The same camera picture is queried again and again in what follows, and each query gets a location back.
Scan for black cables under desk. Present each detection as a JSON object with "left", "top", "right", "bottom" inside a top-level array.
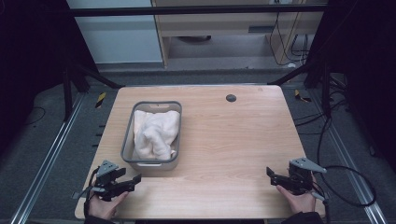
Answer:
[{"left": 268, "top": 11, "right": 310, "bottom": 68}]

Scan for person's right hand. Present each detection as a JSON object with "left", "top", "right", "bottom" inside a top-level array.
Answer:
[{"left": 276, "top": 185, "right": 318, "bottom": 216}]

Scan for light wooden desk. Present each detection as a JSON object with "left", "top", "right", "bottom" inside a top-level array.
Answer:
[{"left": 150, "top": 0, "right": 325, "bottom": 68}]

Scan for black horizontal frame bar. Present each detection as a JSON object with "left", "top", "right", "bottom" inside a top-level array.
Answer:
[{"left": 68, "top": 4, "right": 329, "bottom": 17}]

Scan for black floor cables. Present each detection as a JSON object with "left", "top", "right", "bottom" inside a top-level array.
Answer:
[{"left": 293, "top": 74, "right": 351, "bottom": 136}]

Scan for aluminium floor rail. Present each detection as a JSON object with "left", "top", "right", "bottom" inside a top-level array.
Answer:
[
  {"left": 307, "top": 89, "right": 390, "bottom": 224},
  {"left": 8, "top": 92, "right": 86, "bottom": 224}
]

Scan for yellow black tape strip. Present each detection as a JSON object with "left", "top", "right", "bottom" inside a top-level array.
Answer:
[
  {"left": 94, "top": 91, "right": 107, "bottom": 109},
  {"left": 293, "top": 89, "right": 313, "bottom": 104}
]

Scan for thin black floor cable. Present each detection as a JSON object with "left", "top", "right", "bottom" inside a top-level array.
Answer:
[{"left": 23, "top": 105, "right": 47, "bottom": 126}]

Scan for white towel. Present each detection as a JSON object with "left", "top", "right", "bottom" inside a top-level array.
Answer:
[{"left": 133, "top": 109, "right": 181, "bottom": 161}]

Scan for grey plastic basket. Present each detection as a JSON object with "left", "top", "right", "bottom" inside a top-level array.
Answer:
[{"left": 120, "top": 100, "right": 183, "bottom": 172}]

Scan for black curtain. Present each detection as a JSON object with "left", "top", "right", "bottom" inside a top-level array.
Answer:
[
  {"left": 0, "top": 0, "right": 98, "bottom": 157},
  {"left": 306, "top": 0, "right": 396, "bottom": 174}
]

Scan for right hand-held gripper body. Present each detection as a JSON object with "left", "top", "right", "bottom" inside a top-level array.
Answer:
[{"left": 288, "top": 157, "right": 328, "bottom": 202}]

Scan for white cabinet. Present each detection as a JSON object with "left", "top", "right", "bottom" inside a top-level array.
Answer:
[{"left": 65, "top": 0, "right": 164, "bottom": 65}]

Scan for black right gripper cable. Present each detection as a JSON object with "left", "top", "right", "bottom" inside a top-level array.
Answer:
[{"left": 317, "top": 115, "right": 377, "bottom": 208}]

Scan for person's left hand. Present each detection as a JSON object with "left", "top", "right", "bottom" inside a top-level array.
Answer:
[{"left": 88, "top": 190, "right": 129, "bottom": 220}]

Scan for black metal stand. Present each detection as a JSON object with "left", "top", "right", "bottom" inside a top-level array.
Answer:
[
  {"left": 61, "top": 59, "right": 125, "bottom": 123},
  {"left": 267, "top": 59, "right": 332, "bottom": 119}
]

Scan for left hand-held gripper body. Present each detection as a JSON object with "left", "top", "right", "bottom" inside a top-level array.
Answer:
[{"left": 72, "top": 160, "right": 125, "bottom": 202}]

